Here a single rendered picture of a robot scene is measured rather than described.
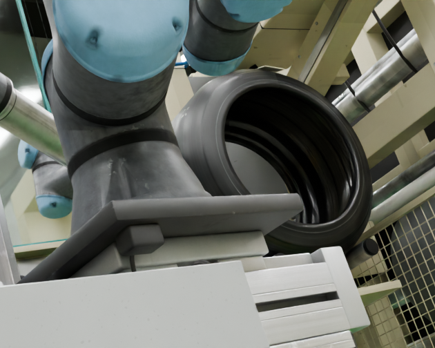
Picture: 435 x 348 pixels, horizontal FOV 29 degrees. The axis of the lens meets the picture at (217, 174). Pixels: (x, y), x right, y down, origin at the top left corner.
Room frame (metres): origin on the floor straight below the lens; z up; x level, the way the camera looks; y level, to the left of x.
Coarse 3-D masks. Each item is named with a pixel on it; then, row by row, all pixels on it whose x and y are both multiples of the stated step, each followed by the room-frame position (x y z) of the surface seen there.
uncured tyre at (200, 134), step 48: (240, 96) 1.93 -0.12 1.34; (288, 96) 2.13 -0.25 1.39; (192, 144) 1.84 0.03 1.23; (240, 144) 2.25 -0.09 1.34; (288, 144) 2.28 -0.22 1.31; (336, 144) 2.20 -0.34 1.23; (240, 192) 1.85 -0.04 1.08; (336, 192) 2.26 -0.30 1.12; (288, 240) 1.91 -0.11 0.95; (336, 240) 1.99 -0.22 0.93
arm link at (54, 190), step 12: (36, 168) 1.68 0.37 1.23; (48, 168) 1.68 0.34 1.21; (60, 168) 1.66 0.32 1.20; (36, 180) 1.68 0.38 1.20; (48, 180) 1.67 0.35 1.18; (60, 180) 1.66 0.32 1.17; (36, 192) 1.69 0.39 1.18; (48, 192) 1.67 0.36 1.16; (60, 192) 1.67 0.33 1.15; (72, 192) 1.67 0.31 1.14; (48, 204) 1.67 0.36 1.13; (60, 204) 1.67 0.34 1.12; (48, 216) 1.70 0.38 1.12; (60, 216) 1.72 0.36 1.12
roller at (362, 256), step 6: (366, 240) 2.05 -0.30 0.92; (372, 240) 2.06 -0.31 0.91; (354, 246) 2.08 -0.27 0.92; (360, 246) 2.05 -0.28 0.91; (366, 246) 2.04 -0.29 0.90; (372, 246) 2.05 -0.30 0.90; (348, 252) 2.10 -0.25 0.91; (354, 252) 2.07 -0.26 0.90; (360, 252) 2.06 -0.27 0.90; (366, 252) 2.05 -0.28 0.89; (372, 252) 2.05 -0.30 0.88; (348, 258) 2.10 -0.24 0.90; (354, 258) 2.08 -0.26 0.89; (360, 258) 2.07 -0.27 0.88; (366, 258) 2.07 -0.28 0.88; (348, 264) 2.11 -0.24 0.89; (354, 264) 2.10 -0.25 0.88
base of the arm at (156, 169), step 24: (96, 144) 0.74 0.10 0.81; (120, 144) 0.74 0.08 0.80; (144, 144) 0.75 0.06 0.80; (168, 144) 0.77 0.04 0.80; (72, 168) 0.77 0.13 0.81; (96, 168) 0.75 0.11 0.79; (120, 168) 0.74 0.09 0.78; (144, 168) 0.74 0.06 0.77; (168, 168) 0.75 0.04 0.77; (96, 192) 0.74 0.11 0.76; (120, 192) 0.74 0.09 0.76; (144, 192) 0.73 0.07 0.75; (168, 192) 0.74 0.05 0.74; (192, 192) 0.75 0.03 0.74; (72, 216) 0.77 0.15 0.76
